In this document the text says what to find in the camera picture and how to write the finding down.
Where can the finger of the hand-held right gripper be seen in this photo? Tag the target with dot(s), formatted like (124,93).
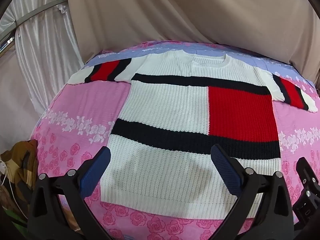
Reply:
(306,172)

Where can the beige backdrop cloth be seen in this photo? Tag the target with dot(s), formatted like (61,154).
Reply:
(190,12)

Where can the white red black knit sweater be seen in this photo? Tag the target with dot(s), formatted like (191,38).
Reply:
(170,100)

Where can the pink floral bedsheet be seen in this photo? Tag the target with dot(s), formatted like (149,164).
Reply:
(75,110)

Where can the white satin curtain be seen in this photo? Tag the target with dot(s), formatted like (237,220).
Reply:
(45,42)

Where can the metal rail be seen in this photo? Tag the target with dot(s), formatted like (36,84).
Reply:
(32,13)

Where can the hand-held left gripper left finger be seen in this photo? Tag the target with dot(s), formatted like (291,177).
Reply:
(94,171)

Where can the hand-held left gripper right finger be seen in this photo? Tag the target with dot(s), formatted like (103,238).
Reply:
(225,166)

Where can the brown patterned cloth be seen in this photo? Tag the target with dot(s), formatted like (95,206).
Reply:
(17,170)

